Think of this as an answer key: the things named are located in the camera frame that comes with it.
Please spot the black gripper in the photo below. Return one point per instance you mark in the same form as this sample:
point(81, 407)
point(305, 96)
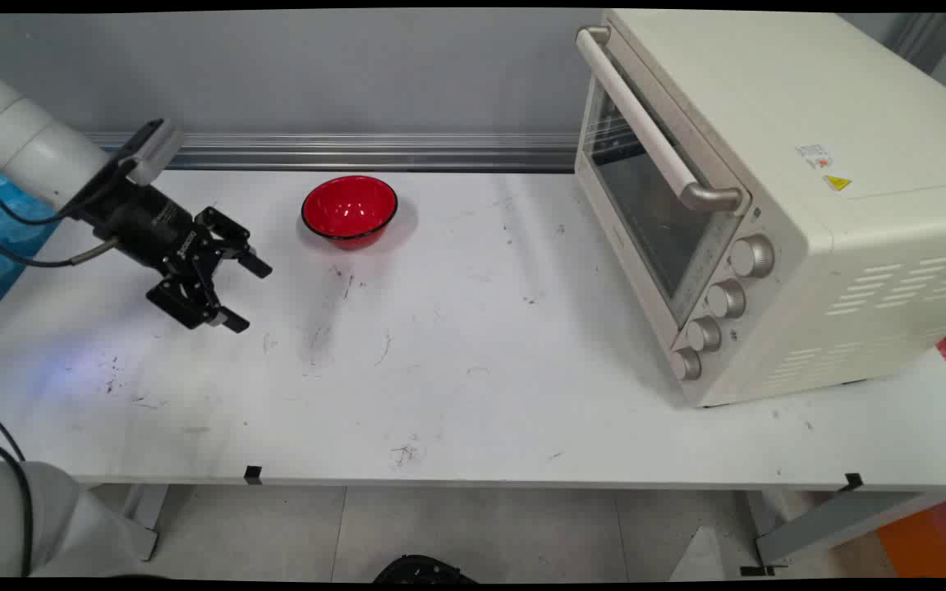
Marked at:
point(144, 222)

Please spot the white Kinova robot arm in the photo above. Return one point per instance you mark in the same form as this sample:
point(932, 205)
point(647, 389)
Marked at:
point(25, 139)

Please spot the red bowl with black rim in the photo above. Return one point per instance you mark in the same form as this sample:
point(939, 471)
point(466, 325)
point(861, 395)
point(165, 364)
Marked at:
point(350, 209)

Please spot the blue plastic bag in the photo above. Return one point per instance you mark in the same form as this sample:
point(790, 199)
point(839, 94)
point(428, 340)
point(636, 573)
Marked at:
point(5, 238)

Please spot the black tape piece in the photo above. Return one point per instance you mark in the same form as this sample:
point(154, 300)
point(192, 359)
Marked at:
point(853, 482)
point(253, 474)

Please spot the black round object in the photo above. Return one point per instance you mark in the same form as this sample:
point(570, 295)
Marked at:
point(424, 569)

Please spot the silver oven knob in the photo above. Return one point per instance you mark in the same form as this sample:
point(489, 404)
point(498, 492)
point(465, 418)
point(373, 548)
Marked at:
point(686, 364)
point(752, 256)
point(727, 298)
point(704, 334)

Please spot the white triangular sheet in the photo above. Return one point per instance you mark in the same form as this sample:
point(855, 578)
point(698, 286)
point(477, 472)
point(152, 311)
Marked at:
point(703, 562)

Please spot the black floor tape strip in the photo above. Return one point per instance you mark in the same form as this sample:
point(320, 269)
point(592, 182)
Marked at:
point(760, 570)

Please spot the cream toaster oven body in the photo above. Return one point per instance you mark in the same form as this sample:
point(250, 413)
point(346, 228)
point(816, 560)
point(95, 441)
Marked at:
point(851, 205)

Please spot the grey table leg with foot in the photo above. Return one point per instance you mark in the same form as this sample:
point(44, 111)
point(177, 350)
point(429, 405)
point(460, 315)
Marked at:
point(834, 521)

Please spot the orange box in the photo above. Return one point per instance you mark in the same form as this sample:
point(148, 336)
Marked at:
point(929, 538)

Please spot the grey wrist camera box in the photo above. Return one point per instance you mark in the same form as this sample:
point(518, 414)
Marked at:
point(154, 149)

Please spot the aluminium rail profile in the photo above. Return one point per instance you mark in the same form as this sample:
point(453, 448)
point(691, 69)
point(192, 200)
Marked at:
point(358, 152)

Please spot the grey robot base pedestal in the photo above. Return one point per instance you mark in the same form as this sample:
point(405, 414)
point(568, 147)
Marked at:
point(62, 525)

